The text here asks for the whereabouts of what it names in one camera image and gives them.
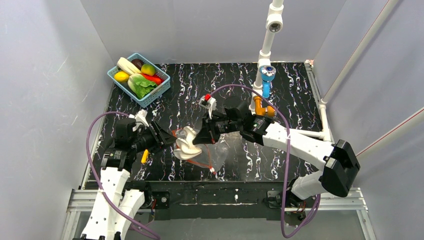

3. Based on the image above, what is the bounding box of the white pvc pipe frame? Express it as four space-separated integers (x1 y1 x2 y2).
245 0 424 160

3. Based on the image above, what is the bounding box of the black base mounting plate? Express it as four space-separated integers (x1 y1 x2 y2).
119 180 332 221

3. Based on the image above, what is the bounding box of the dark purple fruit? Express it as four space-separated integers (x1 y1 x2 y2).
131 58 145 70

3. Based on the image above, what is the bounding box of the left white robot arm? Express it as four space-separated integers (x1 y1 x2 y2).
80 117 176 240

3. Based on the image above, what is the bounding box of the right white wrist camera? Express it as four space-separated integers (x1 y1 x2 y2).
198 94 217 119

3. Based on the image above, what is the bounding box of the green yellow mango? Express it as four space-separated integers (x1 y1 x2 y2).
140 63 156 76

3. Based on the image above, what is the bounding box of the green lettuce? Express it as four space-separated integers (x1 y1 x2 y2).
127 73 157 99

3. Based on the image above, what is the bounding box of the yellow lemon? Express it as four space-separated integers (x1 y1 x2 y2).
113 70 130 83

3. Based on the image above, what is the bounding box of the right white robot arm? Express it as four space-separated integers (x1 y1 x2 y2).
192 111 361 202

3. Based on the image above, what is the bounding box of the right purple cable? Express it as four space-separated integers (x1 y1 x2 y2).
208 84 322 239

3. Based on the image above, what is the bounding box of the purple cable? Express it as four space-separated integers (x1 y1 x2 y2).
86 111 162 240
208 84 322 239

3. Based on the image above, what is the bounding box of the clear zip bag orange zipper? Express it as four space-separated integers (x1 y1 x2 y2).
172 128 230 173

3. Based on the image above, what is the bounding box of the orange pipe fitting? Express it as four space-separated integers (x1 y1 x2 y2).
253 96 276 118

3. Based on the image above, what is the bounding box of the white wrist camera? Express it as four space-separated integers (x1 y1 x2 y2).
198 94 217 119
129 109 149 131

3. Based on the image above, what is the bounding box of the aluminium rail frame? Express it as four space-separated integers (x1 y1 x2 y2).
60 187 376 240

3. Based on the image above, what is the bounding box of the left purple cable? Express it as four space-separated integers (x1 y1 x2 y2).
86 111 162 240

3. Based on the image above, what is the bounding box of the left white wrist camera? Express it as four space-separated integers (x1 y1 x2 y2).
129 109 149 131

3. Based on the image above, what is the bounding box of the red chili pepper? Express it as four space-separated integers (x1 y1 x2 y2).
141 73 164 86

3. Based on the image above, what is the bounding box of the white toy dumpling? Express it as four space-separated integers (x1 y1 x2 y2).
173 126 203 160

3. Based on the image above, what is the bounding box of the blue pipe fitting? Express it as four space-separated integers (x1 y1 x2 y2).
259 65 276 99

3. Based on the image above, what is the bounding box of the white bun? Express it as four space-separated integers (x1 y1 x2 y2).
116 57 142 76

